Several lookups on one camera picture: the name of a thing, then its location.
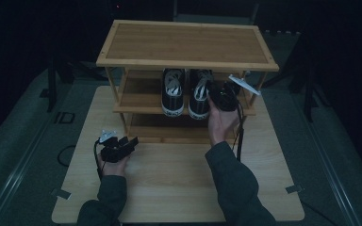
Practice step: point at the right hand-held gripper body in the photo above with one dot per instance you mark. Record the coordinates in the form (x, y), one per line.
(224, 95)

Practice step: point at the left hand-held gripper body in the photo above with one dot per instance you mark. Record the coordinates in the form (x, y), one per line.
(114, 150)

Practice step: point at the black canvas sneaker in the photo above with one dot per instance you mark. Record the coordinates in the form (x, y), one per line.
(172, 91)
(199, 94)

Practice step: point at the wooden three-tier shoe rack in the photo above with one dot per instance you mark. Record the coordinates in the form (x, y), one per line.
(185, 44)

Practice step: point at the person's left hand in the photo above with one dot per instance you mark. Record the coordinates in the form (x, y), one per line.
(113, 168)

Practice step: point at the person's right hand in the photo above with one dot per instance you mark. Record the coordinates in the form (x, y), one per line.
(221, 125)

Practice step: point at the grey tape piece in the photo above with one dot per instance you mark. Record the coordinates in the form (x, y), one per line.
(61, 193)
(293, 189)

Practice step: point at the black metal stand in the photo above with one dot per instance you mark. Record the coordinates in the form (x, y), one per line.
(309, 94)
(52, 84)

